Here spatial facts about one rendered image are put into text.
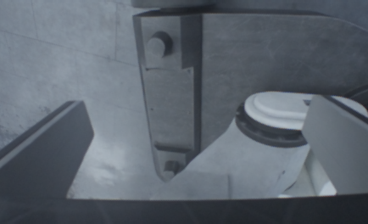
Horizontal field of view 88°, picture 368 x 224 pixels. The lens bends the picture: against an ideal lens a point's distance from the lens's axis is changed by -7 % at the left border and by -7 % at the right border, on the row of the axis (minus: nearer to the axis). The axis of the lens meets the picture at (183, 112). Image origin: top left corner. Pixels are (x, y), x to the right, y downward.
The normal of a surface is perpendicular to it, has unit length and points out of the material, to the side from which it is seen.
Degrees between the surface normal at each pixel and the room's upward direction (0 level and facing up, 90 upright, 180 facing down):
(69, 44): 0
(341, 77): 0
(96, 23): 0
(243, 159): 90
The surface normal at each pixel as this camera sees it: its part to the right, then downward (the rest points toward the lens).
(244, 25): -0.22, 0.52
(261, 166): -0.04, -0.85
